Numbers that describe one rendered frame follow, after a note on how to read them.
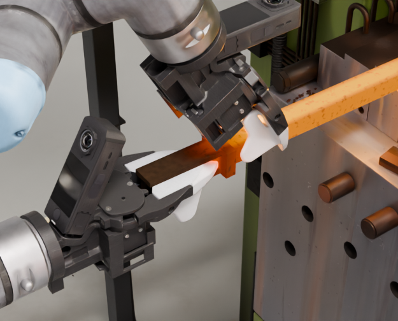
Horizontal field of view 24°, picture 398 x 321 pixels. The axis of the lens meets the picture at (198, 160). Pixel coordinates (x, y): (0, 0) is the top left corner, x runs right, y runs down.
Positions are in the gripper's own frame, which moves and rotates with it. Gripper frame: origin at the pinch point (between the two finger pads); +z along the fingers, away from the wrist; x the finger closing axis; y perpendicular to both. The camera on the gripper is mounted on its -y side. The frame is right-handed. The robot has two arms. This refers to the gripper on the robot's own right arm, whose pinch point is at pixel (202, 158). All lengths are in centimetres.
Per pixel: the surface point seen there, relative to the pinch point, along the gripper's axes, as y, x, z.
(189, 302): 100, -58, 39
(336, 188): 12.3, 1.9, 18.9
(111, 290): 83, -58, 19
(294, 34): 16, -33, 42
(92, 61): 25, -57, 18
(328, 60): 3.8, -10.7, 27.7
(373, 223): 12.1, 9.2, 18.1
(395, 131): 7.3, 2.2, 27.7
